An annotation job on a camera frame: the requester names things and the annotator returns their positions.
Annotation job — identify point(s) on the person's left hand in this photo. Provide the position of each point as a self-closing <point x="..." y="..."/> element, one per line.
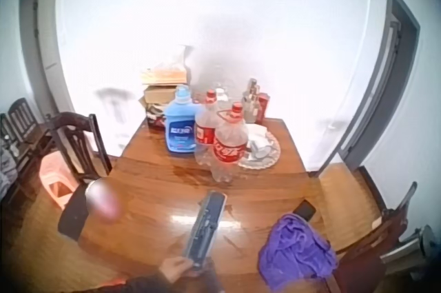
<point x="174" y="268"/>

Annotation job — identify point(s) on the brown seat wooden chair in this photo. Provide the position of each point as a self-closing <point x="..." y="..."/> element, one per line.
<point x="348" y="210"/>

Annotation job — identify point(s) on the purple cloth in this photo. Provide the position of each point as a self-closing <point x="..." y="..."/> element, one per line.
<point x="296" y="251"/>

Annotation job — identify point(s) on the black phone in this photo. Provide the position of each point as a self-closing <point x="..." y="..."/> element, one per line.
<point x="304" y="210"/>

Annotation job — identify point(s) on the dark grey long device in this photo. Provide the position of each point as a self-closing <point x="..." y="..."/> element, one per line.
<point x="206" y="227"/>

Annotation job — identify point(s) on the pink plastic stool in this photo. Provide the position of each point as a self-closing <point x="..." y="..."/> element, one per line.
<point x="55" y="176"/>

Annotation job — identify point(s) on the white cups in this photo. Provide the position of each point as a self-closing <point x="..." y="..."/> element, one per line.
<point x="262" y="141"/>

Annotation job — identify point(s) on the round glass tray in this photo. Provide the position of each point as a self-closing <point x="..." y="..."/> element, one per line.
<point x="265" y="162"/>

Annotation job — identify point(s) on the small red label soda bottle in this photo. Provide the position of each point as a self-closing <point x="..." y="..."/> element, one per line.
<point x="206" y="127"/>

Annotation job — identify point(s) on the grey frame door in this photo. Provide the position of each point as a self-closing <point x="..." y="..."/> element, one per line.
<point x="41" y="41"/>
<point x="389" y="76"/>

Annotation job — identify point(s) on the red can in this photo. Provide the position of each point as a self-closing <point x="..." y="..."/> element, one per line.
<point x="264" y="107"/>

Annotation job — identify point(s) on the dark wooden chair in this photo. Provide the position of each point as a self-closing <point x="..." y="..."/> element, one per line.
<point x="89" y="148"/>

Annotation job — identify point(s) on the clear bottle white cap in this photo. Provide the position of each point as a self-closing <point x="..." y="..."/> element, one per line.
<point x="222" y="98"/>

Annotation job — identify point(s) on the row of dark chairs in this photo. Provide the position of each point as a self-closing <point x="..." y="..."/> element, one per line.
<point x="24" y="127"/>

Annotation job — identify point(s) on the glass perfume bottles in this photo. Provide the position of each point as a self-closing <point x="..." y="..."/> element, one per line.
<point x="251" y="101"/>

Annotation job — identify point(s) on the stack of cardboard boxes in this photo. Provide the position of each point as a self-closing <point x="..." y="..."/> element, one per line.
<point x="162" y="94"/>

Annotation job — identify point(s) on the large red label soda bottle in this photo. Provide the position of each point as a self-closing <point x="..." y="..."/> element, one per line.
<point x="230" y="148"/>

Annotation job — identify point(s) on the blue detergent bottle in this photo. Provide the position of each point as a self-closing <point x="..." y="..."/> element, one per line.
<point x="181" y="127"/>

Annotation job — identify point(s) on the metal pole fixture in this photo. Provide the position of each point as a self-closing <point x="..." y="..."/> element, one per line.
<point x="410" y="248"/>

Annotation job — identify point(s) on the person's left fingers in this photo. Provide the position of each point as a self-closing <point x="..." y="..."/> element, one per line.
<point x="187" y="265"/>

